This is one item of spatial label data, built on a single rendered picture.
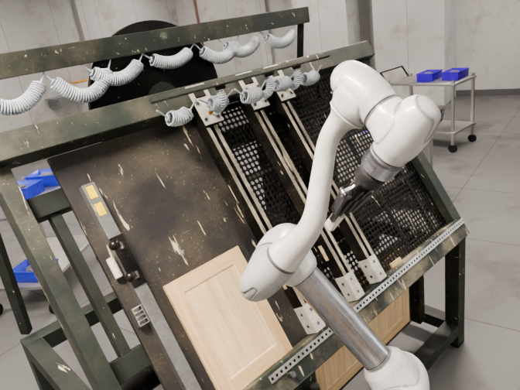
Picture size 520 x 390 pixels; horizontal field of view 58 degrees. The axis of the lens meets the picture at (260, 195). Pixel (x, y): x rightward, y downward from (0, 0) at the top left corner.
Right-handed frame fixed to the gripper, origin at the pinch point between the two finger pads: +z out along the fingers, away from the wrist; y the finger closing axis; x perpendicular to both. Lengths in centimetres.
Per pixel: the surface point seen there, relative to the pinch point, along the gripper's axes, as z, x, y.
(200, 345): 79, -3, 13
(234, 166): 52, -65, -20
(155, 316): 72, -16, 28
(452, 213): 67, -28, -161
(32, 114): 696, -805, -112
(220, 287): 73, -21, -1
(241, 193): 55, -53, -20
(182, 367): 79, 2, 23
